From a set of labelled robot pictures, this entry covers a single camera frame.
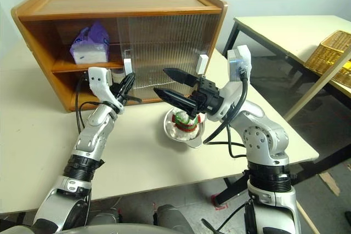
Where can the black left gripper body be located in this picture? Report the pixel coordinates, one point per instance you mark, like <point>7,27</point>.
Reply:
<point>120,95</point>

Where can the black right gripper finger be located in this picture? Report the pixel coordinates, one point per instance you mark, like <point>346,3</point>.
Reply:
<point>179,76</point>
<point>175,98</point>

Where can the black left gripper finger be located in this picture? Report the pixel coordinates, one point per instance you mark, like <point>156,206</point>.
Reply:
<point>131,83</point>
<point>124,84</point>

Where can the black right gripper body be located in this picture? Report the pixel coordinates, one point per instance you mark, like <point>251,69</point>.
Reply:
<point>208,97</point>

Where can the white plush toy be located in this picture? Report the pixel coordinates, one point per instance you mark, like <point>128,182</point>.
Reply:
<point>183,132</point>

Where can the ribbed clear sliding door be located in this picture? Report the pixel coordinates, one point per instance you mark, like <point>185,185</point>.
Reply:
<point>122,39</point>
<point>215,31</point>

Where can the purple tissue pack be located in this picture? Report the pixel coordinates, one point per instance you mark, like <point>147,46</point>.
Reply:
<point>87,53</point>

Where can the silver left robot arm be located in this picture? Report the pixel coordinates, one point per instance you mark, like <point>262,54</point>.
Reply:
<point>93,135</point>

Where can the brown wooden cabinet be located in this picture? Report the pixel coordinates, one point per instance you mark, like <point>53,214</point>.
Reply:
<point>109,1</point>

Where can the beige side table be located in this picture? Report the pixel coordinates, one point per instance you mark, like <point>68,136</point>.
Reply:
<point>288,34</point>

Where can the grey rounded robot leg housing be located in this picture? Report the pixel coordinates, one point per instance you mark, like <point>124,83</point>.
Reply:
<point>105,217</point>
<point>172,217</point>

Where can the yellow wicker basket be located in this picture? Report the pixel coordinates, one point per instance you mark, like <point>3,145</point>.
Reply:
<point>329,50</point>

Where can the silver robot torso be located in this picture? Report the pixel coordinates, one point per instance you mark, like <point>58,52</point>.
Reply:
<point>96,230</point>

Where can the brown cardboard piece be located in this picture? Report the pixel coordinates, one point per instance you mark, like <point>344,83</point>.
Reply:
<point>330,183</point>

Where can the light wooden stick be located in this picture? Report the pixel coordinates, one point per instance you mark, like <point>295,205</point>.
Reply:
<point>308,217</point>

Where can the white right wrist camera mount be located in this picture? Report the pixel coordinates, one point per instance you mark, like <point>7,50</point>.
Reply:
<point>242,53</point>

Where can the black metal table frame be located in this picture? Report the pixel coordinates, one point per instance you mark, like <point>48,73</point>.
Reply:
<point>233,187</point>

